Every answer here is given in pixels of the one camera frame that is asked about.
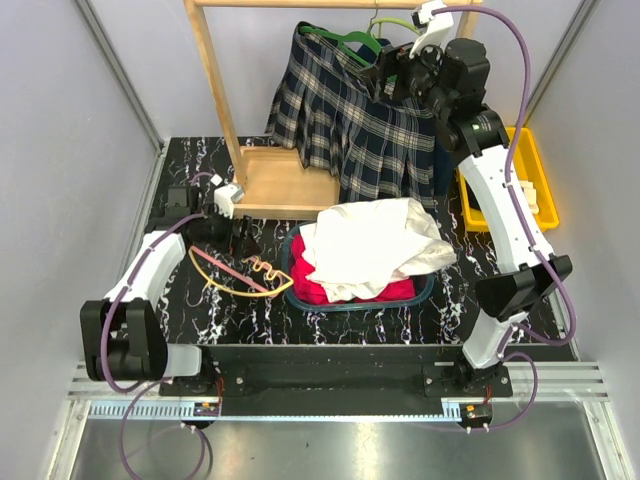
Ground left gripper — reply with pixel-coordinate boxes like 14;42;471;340
192;202;260;261

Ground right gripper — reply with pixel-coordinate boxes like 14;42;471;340
356;31;452;118

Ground cream yellow hanger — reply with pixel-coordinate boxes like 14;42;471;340
188;246;294;298

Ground pink hanger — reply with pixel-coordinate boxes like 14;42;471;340
187;246;282;299

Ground plaid skirt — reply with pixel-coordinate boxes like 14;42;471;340
266;22;436;210

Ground dark green hanger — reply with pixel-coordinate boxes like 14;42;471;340
298;25;382;66

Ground red garment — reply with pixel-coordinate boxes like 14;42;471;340
290;234;416;305

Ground white pleated skirt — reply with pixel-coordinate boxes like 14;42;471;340
299;198;457;296

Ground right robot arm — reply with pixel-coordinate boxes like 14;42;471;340
363;38;573;397

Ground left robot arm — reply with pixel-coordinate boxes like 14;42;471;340
80;183;257;396

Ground lime green hanger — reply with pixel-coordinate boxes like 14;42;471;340
366;17;420;38

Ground wooden clothes rack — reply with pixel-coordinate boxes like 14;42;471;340
182;0;486;221

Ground clear blue plastic basin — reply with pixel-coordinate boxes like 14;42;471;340
281;221;435;313

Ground navy blue garment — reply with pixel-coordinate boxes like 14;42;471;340
357;39;454;196

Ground yellow plastic bin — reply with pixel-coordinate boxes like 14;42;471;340
456;127;560;233

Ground black and white item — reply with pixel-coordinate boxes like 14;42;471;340
520;181;540;215

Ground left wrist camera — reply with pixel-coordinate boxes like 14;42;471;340
210;174;245;219

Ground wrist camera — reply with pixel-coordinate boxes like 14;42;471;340
210;174;245;219
409;1;454;59

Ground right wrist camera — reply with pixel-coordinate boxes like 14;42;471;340
409;1;454;59

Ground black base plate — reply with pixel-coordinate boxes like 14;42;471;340
160;345;513;420

